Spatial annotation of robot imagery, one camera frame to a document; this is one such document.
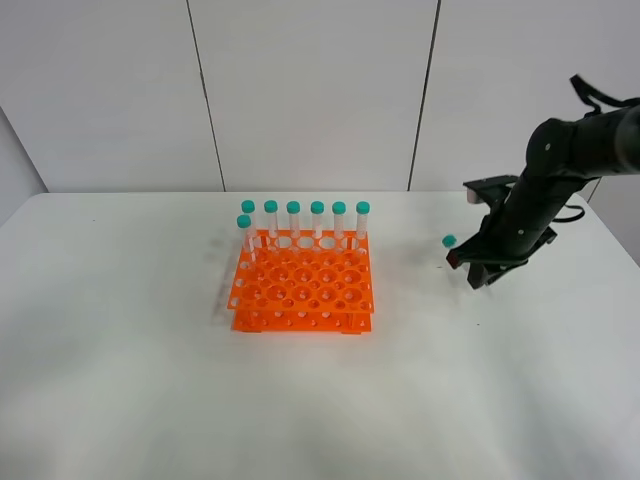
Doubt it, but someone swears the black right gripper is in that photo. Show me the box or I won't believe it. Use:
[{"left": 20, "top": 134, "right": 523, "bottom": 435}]
[{"left": 446, "top": 219, "right": 556, "bottom": 289}]

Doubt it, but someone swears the teal capped clear test tube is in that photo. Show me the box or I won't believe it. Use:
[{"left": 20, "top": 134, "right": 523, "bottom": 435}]
[{"left": 442, "top": 234, "right": 457, "bottom": 249}]

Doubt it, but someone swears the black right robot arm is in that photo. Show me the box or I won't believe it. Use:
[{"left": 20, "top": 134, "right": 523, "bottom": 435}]
[{"left": 446, "top": 106, "right": 639, "bottom": 289}]

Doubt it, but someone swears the racked test tube rightmost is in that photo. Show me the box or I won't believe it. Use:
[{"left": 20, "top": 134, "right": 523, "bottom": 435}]
[{"left": 356, "top": 201, "right": 370, "bottom": 240}]

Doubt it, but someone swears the racked test tube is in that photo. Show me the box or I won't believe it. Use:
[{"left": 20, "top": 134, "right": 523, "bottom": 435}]
[
  {"left": 236, "top": 214, "right": 256, "bottom": 264},
  {"left": 356, "top": 201, "right": 370, "bottom": 240},
  {"left": 241, "top": 200, "right": 257, "bottom": 237},
  {"left": 264, "top": 200, "right": 278, "bottom": 239},
  {"left": 332, "top": 201, "right": 346, "bottom": 240},
  {"left": 310, "top": 201, "right": 325, "bottom": 239},
  {"left": 286, "top": 200, "right": 300, "bottom": 239}
]

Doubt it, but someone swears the orange test tube rack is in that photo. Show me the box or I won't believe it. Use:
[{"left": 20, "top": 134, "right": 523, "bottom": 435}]
[{"left": 227, "top": 229, "right": 374, "bottom": 334}]

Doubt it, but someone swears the racked test tube front left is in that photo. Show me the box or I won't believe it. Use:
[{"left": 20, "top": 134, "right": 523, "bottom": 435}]
[{"left": 236, "top": 214, "right": 256, "bottom": 264}]

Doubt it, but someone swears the racked test tube back left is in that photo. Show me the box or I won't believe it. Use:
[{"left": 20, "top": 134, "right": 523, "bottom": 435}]
[{"left": 241, "top": 200, "right": 257, "bottom": 237}]

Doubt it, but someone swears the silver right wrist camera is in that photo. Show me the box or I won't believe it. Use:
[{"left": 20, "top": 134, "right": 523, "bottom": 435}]
[{"left": 463, "top": 175, "right": 518, "bottom": 207}]

